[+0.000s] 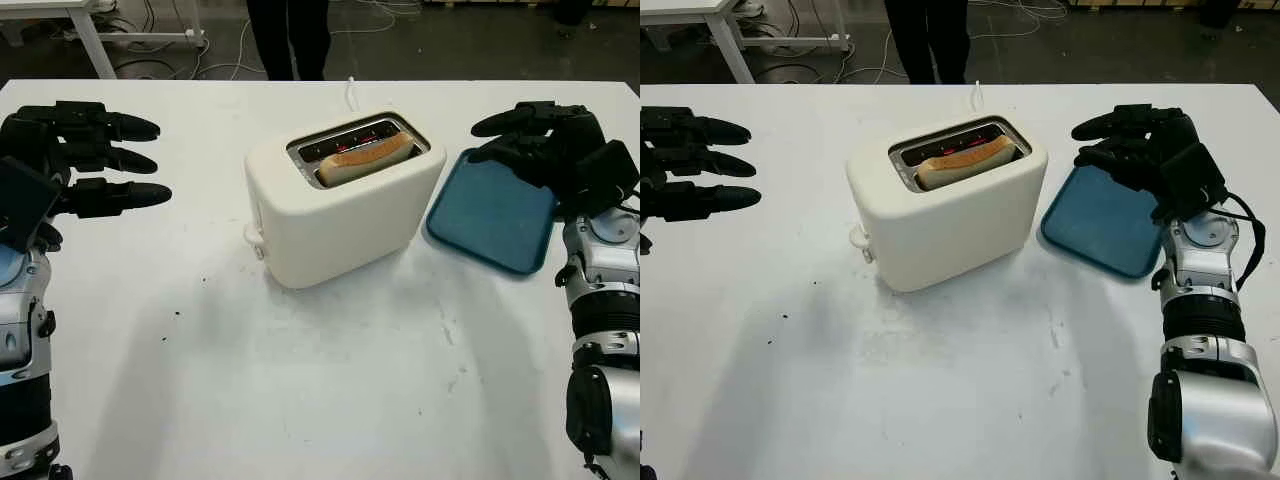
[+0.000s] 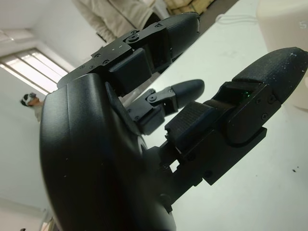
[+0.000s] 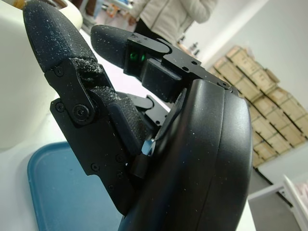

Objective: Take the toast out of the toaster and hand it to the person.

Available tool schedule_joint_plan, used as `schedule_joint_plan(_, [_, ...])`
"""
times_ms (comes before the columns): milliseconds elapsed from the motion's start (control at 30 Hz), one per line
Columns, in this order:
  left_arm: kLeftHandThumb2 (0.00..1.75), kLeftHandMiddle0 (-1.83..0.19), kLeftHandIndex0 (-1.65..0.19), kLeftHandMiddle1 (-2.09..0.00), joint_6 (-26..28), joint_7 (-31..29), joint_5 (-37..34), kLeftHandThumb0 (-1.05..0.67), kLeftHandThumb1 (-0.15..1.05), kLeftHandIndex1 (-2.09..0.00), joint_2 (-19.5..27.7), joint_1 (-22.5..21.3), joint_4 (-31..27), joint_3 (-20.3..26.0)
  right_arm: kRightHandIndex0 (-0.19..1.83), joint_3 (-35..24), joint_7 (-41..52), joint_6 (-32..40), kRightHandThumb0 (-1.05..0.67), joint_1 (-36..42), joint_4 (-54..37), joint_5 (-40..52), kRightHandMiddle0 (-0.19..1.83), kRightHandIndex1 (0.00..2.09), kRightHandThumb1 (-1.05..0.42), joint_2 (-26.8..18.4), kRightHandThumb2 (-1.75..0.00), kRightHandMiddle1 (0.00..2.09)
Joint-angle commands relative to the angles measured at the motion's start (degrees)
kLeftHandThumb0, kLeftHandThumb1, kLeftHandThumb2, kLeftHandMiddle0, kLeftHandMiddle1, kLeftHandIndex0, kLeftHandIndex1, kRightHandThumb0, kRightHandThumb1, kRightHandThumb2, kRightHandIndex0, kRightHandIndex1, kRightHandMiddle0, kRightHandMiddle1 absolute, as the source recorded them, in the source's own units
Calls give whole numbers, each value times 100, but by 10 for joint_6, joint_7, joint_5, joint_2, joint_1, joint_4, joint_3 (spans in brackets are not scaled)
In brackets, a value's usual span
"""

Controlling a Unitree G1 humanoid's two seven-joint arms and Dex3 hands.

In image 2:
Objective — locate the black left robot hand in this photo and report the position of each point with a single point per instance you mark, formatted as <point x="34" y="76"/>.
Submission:
<point x="91" y="149"/>

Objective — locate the person wearing VR headset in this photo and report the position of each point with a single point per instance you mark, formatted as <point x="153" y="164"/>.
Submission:
<point x="29" y="99"/>

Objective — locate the standing person beige jacket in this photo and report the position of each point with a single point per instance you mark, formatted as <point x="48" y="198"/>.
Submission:
<point x="115" y="14"/>

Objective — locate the cream white toaster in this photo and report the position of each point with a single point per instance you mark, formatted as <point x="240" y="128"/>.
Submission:
<point x="284" y="36"/>

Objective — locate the window with blinds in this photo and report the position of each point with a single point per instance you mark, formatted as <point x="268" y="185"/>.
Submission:
<point x="31" y="65"/>

